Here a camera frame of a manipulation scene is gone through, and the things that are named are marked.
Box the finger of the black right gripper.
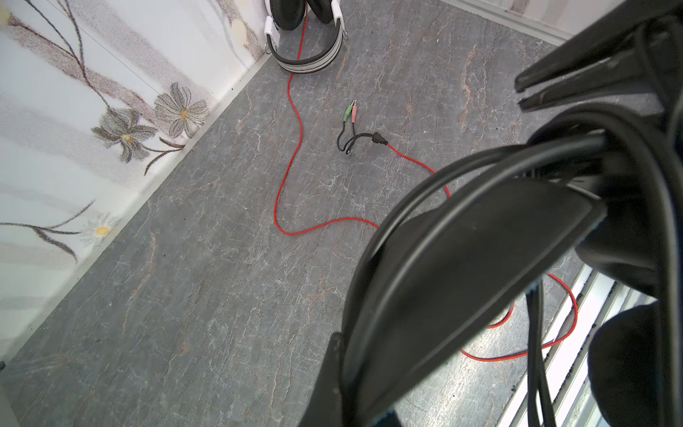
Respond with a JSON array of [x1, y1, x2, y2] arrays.
[[519, 53, 667, 111], [514, 0, 682, 93]]

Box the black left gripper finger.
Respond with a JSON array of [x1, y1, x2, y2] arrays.
[[299, 332, 344, 427]]

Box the black headphone cable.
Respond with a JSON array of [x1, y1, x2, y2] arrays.
[[351, 20, 683, 427]]

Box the red headphone cable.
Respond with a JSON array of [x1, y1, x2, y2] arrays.
[[273, 10, 580, 363]]

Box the white headphones with black pads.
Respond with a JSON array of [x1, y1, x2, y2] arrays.
[[264, 0, 348, 75]]

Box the black headphones with blue band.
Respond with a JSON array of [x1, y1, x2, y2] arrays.
[[340, 103, 682, 426]]

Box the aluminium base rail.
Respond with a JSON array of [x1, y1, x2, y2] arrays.
[[495, 263, 657, 427]]

